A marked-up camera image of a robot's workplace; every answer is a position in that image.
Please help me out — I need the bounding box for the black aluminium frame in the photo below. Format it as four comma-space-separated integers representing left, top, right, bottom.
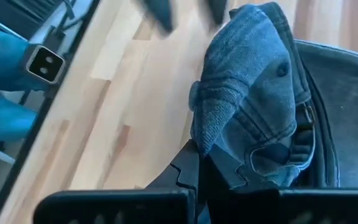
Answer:
0, 0, 102, 224

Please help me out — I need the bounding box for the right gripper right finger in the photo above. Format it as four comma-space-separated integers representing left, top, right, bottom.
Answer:
202, 144, 281, 224

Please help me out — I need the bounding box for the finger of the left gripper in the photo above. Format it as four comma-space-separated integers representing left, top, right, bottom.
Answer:
137, 0, 176, 34
202, 0, 229, 26

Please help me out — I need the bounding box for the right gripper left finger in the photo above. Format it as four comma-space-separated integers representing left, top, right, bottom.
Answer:
146, 139, 201, 195

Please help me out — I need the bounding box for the person's leg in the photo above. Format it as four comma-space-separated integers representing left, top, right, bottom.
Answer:
0, 90, 39, 142
0, 23, 32, 93

